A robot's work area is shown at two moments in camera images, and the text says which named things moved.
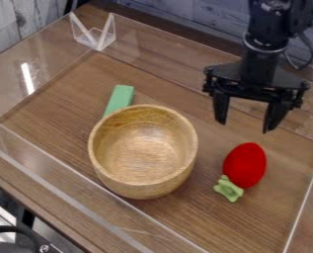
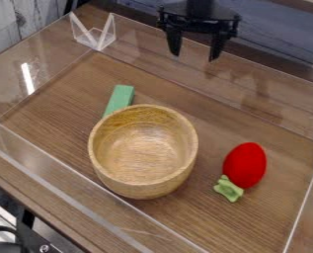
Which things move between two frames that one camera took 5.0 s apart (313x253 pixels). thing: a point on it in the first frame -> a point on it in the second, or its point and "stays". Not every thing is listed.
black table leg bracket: (26, 242) stays
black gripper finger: (221, 106) -> (174, 39)
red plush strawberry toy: (243, 166) stays
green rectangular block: (121, 99) stays
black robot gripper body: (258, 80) -> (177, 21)
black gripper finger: (274, 114) -> (218, 40)
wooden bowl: (143, 147) stays
